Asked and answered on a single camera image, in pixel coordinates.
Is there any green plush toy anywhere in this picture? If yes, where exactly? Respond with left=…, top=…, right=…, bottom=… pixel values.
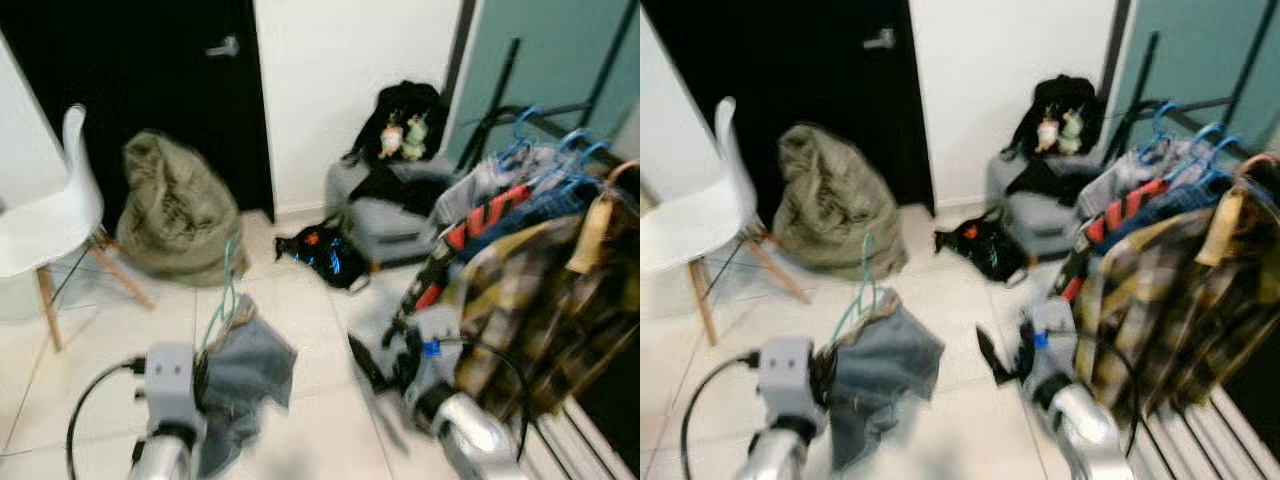
left=1060, top=105, right=1087, bottom=156
left=402, top=110, right=431, bottom=161

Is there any green plastic hanger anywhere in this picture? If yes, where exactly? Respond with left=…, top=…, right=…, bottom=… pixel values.
left=835, top=230, right=881, bottom=346
left=198, top=232, right=246, bottom=353

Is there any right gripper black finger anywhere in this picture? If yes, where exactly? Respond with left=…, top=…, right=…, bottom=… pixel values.
left=348, top=337, right=393, bottom=393
left=977, top=327, right=1015, bottom=386

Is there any teal panel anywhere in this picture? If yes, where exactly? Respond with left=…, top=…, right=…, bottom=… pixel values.
left=443, top=0, right=641, bottom=173
left=1105, top=0, right=1280, bottom=161

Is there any red black striped garment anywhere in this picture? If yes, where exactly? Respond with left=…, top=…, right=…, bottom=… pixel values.
left=1060, top=178, right=1171, bottom=301
left=410, top=183, right=536, bottom=311

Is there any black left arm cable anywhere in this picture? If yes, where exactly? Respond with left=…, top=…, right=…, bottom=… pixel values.
left=680, top=350, right=761, bottom=480
left=65, top=357, right=149, bottom=480

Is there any black bag with orange print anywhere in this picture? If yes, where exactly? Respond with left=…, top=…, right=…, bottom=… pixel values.
left=274, top=222, right=373, bottom=293
left=934, top=215, right=1031, bottom=288

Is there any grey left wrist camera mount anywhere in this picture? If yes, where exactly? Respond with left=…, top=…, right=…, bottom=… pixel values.
left=145, top=343, right=204, bottom=433
left=757, top=337, right=816, bottom=426

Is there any black clothes rack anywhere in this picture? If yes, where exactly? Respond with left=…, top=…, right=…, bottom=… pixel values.
left=455, top=0, right=641, bottom=480
left=1108, top=0, right=1280, bottom=480

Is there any light grey hanging garment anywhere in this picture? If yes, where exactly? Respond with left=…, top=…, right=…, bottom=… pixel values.
left=1075, top=140, right=1201, bottom=216
left=432, top=148, right=561, bottom=226

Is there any black door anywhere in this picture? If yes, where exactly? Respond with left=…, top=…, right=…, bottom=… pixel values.
left=640, top=0, right=936, bottom=216
left=0, top=0, right=276, bottom=226

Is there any wooden hanger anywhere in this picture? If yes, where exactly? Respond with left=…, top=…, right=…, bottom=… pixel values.
left=565, top=158, right=641, bottom=276
left=1195, top=150, right=1280, bottom=269

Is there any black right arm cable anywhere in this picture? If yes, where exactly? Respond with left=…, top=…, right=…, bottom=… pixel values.
left=422, top=338, right=533, bottom=463
left=1035, top=328, right=1141, bottom=456

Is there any yellow plaid shirt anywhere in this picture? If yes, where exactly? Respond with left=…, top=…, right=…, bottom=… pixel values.
left=450, top=195, right=641, bottom=421
left=1075, top=190, right=1280, bottom=421

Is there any olive green bag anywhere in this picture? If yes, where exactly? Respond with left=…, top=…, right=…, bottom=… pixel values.
left=117, top=129, right=251, bottom=289
left=772, top=123, right=909, bottom=281

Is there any grey suitcase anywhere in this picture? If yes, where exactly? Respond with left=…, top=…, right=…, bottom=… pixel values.
left=325, top=158, right=466, bottom=269
left=985, top=150, right=1111, bottom=263

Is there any white plastic chair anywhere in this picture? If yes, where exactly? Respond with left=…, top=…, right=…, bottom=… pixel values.
left=0, top=104, right=158, bottom=353
left=640, top=96, right=813, bottom=347

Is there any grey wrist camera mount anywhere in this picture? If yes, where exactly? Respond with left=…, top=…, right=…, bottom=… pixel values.
left=1025, top=298, right=1076, bottom=396
left=145, top=343, right=204, bottom=433
left=408, top=305, right=463, bottom=401
left=757, top=337, right=816, bottom=426

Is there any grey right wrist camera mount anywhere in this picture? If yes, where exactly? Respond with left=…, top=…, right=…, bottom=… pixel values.
left=1025, top=298, right=1076, bottom=396
left=408, top=305, right=463, bottom=401

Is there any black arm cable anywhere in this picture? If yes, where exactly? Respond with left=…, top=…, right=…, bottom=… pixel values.
left=1035, top=328, right=1141, bottom=456
left=680, top=350, right=761, bottom=480
left=422, top=338, right=533, bottom=463
left=65, top=357, right=149, bottom=480

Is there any blue denim garment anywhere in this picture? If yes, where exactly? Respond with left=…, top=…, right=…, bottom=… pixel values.
left=455, top=178, right=601, bottom=266
left=1095, top=170, right=1236, bottom=251

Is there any black backpack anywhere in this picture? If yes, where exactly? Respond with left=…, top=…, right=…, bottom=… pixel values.
left=1003, top=74, right=1103, bottom=161
left=343, top=80, right=451, bottom=169

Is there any blue plastic hanger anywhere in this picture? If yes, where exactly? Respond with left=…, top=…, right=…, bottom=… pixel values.
left=575, top=140, right=613, bottom=186
left=1190, top=122, right=1226, bottom=166
left=497, top=105, right=546, bottom=171
left=1140, top=100, right=1183, bottom=161
left=555, top=128, right=593, bottom=171
left=1210, top=133, right=1246, bottom=181

